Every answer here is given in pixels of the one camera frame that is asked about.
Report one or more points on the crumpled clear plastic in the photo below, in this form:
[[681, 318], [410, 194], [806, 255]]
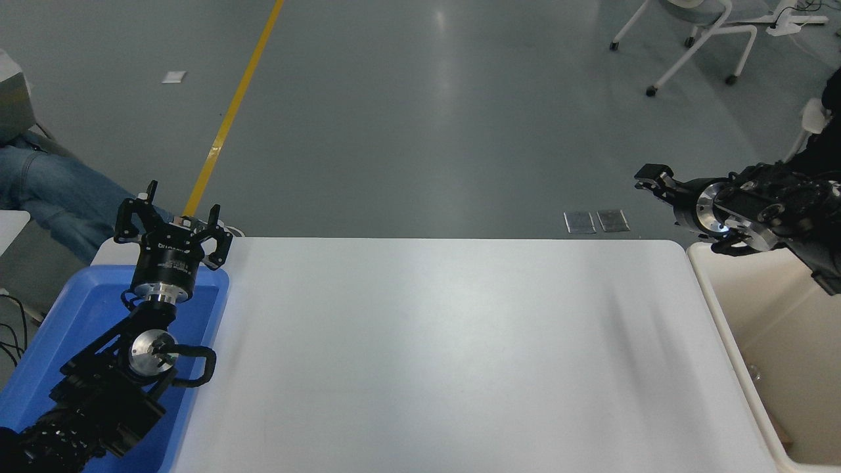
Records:
[[753, 373]]

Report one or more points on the person beside bin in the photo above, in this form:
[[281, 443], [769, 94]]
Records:
[[828, 154]]

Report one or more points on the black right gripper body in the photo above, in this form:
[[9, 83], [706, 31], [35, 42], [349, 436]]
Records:
[[686, 207]]

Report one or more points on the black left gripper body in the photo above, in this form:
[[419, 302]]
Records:
[[165, 263]]

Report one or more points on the small white side table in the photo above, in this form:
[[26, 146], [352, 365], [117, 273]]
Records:
[[10, 226]]

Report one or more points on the blue plastic tray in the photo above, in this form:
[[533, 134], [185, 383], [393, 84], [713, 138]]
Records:
[[72, 315]]

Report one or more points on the seated person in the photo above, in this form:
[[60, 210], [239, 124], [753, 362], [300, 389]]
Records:
[[59, 190]]

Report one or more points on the large pale bin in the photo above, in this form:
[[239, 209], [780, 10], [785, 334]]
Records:
[[755, 302]]

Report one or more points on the white wheeled chair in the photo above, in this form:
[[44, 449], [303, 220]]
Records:
[[703, 33]]

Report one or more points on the white power strip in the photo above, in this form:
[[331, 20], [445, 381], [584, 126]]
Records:
[[788, 25]]

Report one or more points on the metal floor plate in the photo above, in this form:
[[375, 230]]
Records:
[[579, 223], [613, 221]]

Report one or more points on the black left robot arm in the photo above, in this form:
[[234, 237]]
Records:
[[98, 394]]

